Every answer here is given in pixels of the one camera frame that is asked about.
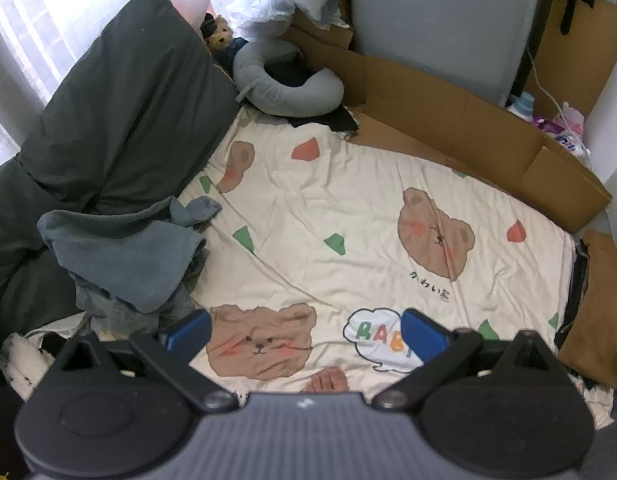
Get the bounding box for dark green pillow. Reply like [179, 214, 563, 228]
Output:
[0, 0, 242, 376]

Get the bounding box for white plastic bag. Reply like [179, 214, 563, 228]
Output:
[211, 0, 296, 43]

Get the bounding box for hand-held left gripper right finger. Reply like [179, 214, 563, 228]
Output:
[371, 308, 559, 411]

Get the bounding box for white curtain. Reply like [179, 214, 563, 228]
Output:
[0, 0, 219, 173]

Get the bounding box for flattened brown cardboard sheet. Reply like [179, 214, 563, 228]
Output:
[283, 10, 613, 233]

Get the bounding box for white cable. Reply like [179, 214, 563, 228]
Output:
[525, 45, 596, 161]

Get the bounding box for tall brown cardboard box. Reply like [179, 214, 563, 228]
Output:
[523, 0, 617, 118]

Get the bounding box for blue denim pants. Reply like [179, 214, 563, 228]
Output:
[74, 255, 209, 337]

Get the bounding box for grey U-shaped neck pillow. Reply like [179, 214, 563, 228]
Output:
[232, 37, 345, 117]

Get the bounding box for cream bear print blanket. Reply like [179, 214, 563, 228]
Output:
[178, 105, 614, 413]

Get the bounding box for black cloth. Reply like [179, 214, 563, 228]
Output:
[263, 57, 360, 135]

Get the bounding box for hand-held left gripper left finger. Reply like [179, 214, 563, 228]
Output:
[53, 309, 239, 414]

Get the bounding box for person's grey trouser leg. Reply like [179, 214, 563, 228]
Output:
[592, 420, 617, 480]

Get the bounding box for brown teddy bear plush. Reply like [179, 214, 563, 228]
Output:
[199, 12, 236, 56]

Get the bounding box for grey-blue fleece cloth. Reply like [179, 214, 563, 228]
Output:
[37, 195, 222, 313]

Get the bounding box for white fuzzy speckled cloth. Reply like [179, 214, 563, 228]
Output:
[0, 327, 84, 401]

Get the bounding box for brown sweater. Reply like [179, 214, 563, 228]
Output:
[557, 229, 617, 388]

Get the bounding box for white bottle with blue cap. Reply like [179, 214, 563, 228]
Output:
[505, 92, 536, 121]

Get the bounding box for purple printed packet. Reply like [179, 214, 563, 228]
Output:
[533, 102, 589, 153]

